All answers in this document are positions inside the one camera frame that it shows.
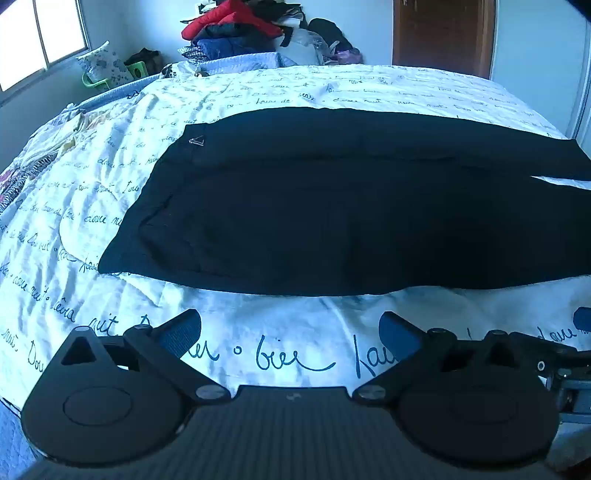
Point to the colourful floral cloth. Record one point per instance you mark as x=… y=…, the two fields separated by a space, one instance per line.
x=32 y=157

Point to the dark blue garment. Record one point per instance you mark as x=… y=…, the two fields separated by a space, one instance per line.
x=231 y=48

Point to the window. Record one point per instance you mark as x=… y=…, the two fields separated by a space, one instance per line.
x=32 y=37

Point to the light blue quilt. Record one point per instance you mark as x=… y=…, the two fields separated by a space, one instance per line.
x=249 y=61

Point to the black backpack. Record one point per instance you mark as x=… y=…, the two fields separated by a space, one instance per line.
x=328 y=32

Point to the white script-printed bedspread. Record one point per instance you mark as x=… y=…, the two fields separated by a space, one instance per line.
x=258 y=350

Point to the white plastic bag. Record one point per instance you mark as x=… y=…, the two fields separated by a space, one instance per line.
x=302 y=46

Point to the green plastic chair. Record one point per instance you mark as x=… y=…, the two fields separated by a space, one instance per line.
x=137 y=69

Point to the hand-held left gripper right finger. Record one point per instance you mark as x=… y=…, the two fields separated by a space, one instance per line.
x=396 y=330

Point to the black jacket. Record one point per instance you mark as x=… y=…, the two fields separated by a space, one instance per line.
x=240 y=31

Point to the brown wooden door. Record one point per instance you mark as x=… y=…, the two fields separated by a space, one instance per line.
x=443 y=32

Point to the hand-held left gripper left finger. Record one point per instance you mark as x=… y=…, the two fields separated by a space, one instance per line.
x=182 y=330

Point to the black pants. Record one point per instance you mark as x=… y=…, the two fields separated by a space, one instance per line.
x=332 y=198

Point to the purple bag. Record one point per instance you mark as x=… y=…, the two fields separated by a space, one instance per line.
x=348 y=56

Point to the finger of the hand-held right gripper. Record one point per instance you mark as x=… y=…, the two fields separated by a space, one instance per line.
x=549 y=353
x=583 y=317

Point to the red jacket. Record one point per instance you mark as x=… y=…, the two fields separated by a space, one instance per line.
x=217 y=16

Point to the floral pillow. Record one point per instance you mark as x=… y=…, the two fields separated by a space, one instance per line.
x=101 y=62

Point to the small black bag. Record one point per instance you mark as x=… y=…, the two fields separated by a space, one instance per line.
x=144 y=57

